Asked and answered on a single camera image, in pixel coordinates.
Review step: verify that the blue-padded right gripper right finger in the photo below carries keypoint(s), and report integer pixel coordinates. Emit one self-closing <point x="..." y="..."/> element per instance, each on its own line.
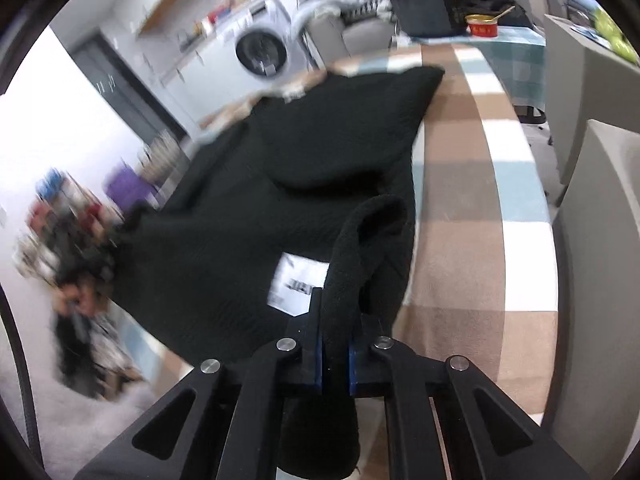
<point x="369" y="349"/>

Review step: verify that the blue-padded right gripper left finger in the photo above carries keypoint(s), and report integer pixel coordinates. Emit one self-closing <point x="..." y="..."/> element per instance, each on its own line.
<point x="306" y="370"/>

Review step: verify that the black knit t-shirt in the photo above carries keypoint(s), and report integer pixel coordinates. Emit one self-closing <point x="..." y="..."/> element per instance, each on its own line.
<point x="325" y="176"/>

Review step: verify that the person's left hand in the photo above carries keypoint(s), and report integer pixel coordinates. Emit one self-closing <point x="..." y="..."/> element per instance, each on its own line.
<point x="85" y="298"/>

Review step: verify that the shoe rack with shoes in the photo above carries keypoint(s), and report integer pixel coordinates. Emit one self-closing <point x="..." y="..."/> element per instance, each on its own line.
<point x="56" y="194"/>

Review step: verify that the purple bag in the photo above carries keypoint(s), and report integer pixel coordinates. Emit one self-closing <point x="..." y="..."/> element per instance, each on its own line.
<point x="124" y="187"/>

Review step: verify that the checkered brown blue tablecloth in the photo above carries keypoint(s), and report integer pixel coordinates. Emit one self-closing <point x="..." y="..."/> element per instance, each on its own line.
<point x="482" y="278"/>

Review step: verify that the grey chair back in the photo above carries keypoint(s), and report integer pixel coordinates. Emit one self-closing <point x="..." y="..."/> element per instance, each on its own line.
<point x="593" y="403"/>

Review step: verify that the white front-load washing machine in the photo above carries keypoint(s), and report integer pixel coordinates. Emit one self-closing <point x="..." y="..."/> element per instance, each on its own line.
<point x="262" y="45"/>

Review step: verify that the grey sofa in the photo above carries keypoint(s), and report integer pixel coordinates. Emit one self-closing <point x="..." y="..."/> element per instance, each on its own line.
<point x="337" y="37"/>

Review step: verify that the teal checkered small tablecloth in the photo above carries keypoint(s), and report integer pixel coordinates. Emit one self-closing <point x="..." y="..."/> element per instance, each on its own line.
<point x="517" y="55"/>

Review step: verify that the red instant noodle cup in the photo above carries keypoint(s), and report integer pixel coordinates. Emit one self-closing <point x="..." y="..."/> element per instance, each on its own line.
<point x="485" y="26"/>

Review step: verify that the green plush toy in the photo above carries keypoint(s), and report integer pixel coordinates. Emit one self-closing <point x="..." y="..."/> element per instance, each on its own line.
<point x="609" y="31"/>

